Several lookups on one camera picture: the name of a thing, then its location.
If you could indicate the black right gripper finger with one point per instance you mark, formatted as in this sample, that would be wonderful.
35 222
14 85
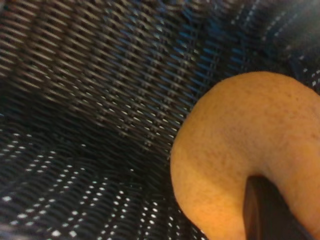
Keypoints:
267 217

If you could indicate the dark brown woven wicker basket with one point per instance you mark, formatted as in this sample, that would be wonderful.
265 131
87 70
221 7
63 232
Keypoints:
100 112

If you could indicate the orange fruit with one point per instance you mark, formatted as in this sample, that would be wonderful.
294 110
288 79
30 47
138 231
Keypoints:
237 140

